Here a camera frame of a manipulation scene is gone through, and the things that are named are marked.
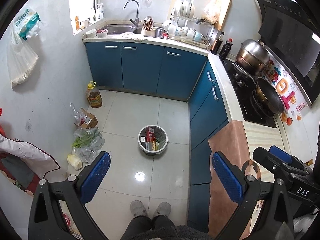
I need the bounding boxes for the white red quilted cloth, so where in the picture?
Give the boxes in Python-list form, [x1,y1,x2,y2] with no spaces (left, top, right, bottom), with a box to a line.
[0,123,61,197]

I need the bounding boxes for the brown cardboard box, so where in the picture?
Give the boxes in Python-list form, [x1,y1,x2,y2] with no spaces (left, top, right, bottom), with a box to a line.
[73,108,98,129]

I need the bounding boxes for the dark soy sauce bottle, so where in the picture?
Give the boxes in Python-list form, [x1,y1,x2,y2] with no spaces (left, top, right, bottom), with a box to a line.
[211,31,225,55]

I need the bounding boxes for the colourful wall stickers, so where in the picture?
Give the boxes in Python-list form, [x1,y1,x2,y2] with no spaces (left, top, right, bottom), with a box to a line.
[263,57,308,127]

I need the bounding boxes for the white bowl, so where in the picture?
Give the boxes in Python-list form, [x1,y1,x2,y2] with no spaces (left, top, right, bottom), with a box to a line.
[86,29,97,38]

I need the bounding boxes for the steel pot with lid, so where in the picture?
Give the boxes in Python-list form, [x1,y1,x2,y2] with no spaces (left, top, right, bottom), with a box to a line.
[236,39,270,75]

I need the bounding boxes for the bowl with red food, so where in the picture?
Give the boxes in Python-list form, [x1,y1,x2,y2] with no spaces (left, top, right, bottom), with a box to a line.
[97,29,108,38]

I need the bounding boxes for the wooden cutting board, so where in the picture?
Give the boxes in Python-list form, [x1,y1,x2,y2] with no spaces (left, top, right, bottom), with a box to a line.
[215,0,232,30]

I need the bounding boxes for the right grey slipper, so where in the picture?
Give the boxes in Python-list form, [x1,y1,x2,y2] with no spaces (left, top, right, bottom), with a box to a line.
[153,202,171,218]

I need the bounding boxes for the person legs black trousers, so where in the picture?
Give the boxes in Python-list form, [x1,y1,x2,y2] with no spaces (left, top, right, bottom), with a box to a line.
[120,215,213,239]

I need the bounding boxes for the blue kitchen cabinet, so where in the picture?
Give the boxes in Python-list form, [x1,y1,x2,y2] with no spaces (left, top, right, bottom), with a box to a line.
[85,42,228,238]

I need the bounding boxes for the green white tissue pack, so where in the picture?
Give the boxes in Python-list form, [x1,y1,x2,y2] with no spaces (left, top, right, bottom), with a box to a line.
[14,7,41,41]

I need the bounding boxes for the white hanging plastic bag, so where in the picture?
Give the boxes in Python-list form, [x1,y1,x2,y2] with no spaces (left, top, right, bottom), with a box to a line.
[7,27,39,89]

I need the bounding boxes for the yellow cooking oil jug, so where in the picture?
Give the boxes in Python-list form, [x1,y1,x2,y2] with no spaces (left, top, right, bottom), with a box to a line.
[86,81,103,108]

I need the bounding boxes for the clear bag of greens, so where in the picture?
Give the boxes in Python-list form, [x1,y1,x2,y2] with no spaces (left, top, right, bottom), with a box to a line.
[72,127,105,164]

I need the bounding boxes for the white round trash bin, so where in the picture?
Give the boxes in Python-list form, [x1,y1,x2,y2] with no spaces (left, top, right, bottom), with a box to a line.
[138,125,169,156]

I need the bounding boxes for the left grey slipper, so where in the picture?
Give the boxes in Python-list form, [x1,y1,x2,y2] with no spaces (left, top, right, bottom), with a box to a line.
[130,200,148,217]

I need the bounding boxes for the grey slipper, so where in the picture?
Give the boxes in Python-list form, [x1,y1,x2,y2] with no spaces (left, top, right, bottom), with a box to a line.
[130,200,148,217]
[153,202,171,218]

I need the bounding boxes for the pink towel on counter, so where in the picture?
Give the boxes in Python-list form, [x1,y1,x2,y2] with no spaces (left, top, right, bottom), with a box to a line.
[208,120,260,239]

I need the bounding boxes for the dish drying rack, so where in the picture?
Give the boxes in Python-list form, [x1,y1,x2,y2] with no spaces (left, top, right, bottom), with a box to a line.
[163,0,215,49]

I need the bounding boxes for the black frying pan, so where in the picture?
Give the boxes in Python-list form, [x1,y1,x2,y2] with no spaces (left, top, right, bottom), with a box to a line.
[251,77,285,118]

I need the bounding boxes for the steel sink basin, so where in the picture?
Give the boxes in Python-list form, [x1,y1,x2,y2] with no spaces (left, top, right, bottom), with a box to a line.
[101,24,142,35]

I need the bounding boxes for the black gas stove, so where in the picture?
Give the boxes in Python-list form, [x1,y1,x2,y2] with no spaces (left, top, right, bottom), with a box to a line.
[220,58,277,128]

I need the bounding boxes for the white cabbage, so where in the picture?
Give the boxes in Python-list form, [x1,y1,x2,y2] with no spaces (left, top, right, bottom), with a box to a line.
[67,154,82,171]

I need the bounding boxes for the white dishcloth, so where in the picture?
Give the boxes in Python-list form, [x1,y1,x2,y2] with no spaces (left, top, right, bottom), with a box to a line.
[120,32,146,43]

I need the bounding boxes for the chrome sink faucet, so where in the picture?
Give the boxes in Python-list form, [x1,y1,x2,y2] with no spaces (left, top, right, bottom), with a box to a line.
[123,0,141,28]

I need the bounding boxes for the chopstick holder with utensils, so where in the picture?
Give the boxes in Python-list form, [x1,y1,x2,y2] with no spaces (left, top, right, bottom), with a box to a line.
[142,16,156,37]

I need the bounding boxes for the black range hood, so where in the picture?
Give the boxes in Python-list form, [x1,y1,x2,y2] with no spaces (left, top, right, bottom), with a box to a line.
[257,0,319,105]

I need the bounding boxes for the clear bottle red label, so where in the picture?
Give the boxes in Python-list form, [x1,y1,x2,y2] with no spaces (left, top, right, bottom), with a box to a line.
[63,213,74,231]

